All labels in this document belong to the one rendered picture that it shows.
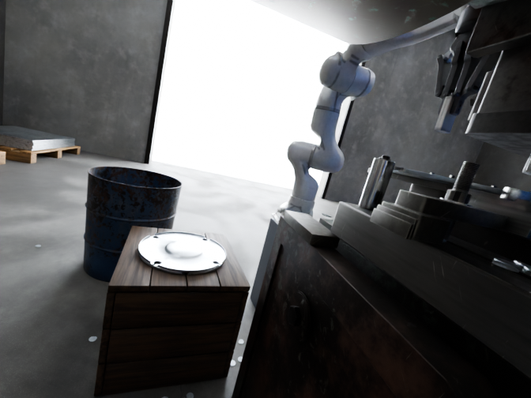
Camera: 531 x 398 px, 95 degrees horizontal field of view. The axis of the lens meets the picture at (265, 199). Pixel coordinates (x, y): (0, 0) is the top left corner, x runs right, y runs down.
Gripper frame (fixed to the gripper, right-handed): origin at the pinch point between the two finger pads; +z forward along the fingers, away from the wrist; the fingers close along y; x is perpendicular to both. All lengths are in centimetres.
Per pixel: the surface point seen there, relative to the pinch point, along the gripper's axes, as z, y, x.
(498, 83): -1.6, -12.7, 7.5
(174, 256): 55, 36, 49
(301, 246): 32.0, -2.1, 26.5
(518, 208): 15.9, -20.9, 7.6
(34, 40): -68, 441, 293
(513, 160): -107, 354, -663
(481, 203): 16.4, -16.6, 7.6
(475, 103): 0.0, -8.4, 4.9
